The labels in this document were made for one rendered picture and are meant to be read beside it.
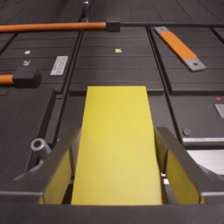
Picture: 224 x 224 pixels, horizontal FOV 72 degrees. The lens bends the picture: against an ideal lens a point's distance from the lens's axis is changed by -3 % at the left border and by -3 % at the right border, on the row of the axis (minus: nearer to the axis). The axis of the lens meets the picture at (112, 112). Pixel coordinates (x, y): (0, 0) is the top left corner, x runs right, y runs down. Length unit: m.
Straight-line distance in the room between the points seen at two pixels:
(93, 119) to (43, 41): 0.24
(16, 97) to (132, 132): 0.15
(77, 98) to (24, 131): 0.08
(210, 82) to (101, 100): 0.16
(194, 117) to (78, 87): 0.16
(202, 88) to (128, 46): 0.15
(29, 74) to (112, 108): 0.13
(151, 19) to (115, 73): 0.20
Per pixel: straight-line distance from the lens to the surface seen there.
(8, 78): 0.26
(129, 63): 0.27
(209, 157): 0.21
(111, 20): 0.36
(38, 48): 0.34
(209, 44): 0.37
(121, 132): 0.15
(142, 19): 0.41
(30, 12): 0.52
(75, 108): 0.22
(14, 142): 0.19
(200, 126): 0.22
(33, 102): 0.22
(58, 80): 0.25
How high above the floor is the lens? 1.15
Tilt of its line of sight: 51 degrees down
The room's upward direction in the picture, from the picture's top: 1 degrees counter-clockwise
